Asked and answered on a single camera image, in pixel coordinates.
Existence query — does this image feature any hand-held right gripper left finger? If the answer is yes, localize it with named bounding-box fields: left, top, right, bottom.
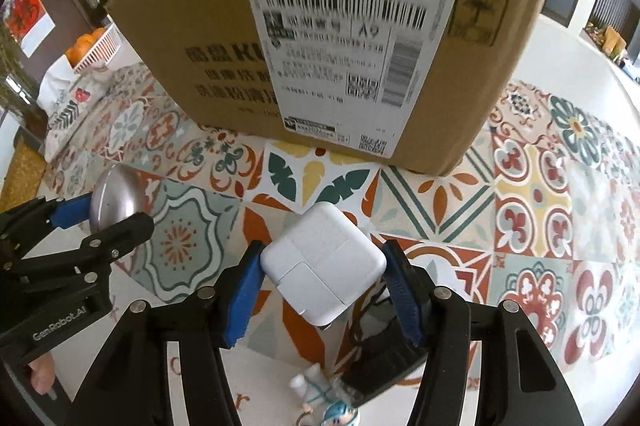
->
left=65, top=241, right=272, bottom=426

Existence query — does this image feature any yellow woven box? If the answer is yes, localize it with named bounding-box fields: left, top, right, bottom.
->
left=0, top=140, right=49, bottom=213

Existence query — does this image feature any silver computer mouse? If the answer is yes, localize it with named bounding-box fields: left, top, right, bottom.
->
left=89, top=165, right=147, bottom=233

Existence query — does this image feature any patterned tile-print table runner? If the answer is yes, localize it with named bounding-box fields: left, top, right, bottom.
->
left=44, top=61, right=640, bottom=389

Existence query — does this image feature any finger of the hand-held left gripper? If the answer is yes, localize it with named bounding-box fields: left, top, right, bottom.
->
left=0, top=195, right=94, bottom=243
left=0, top=213, right=156, bottom=283

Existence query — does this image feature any leaf-print fabric tissue pouch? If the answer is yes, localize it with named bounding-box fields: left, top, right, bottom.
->
left=39, top=56, right=123, bottom=143

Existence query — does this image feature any glass vase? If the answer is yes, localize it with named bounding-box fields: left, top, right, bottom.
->
left=0, top=31, right=32, bottom=129

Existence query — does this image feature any white square charger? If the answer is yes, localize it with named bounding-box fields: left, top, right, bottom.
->
left=260, top=203, right=387, bottom=328

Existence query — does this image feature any brown cardboard box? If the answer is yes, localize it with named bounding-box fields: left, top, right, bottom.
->
left=104, top=0, right=559, bottom=178

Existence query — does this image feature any small blue-haired figurine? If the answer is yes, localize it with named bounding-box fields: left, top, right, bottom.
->
left=289, top=365, right=362, bottom=426

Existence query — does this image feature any red door poster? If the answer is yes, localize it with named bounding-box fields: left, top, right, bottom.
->
left=4, top=0, right=56, bottom=57

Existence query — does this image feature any white fruit basket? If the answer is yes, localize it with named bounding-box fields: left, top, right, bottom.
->
left=65, top=26, right=124, bottom=73

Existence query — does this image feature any black power adapter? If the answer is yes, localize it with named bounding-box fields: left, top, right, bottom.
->
left=344, top=291, right=432, bottom=403

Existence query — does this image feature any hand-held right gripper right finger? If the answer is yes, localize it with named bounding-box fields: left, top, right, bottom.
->
left=381, top=240, right=584, bottom=426

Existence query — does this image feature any person's left hand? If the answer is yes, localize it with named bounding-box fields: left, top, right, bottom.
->
left=27, top=352, right=57, bottom=400

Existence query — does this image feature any orange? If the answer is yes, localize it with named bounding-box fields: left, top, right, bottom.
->
left=82, top=29, right=110, bottom=54
left=66, top=40, right=93, bottom=61

